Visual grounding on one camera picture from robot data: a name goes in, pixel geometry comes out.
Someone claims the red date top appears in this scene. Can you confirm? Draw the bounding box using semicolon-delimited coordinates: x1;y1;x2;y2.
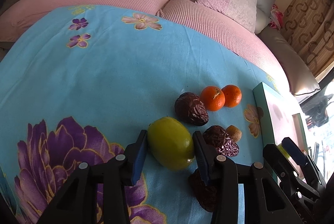
174;92;209;126

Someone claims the brown patterned curtain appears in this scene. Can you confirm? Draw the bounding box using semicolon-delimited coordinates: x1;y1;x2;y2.
281;0;333;80

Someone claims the pink floral cloth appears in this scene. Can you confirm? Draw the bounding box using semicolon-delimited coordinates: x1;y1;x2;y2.
269;3;284;31

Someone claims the mandarin orange with stem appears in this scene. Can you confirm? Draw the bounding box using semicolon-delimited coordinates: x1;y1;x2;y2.
200;86;225;111

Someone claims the green jujube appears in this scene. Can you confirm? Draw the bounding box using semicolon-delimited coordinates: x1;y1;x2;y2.
277;144;290;159
147;116;195;171

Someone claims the teal white tray box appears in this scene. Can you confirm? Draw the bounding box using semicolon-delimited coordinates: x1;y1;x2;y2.
253;83;308;154

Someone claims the brown longan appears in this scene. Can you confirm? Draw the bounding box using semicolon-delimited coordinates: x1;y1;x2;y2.
226;125;242;143

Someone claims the red date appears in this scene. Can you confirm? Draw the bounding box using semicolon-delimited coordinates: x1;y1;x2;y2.
174;92;209;126
203;126;239;157

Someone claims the blue floral tablecloth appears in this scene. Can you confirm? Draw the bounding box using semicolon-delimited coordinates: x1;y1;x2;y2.
1;6;289;223

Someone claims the pink sofa seat cover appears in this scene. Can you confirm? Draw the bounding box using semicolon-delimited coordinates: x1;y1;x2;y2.
1;0;290;92

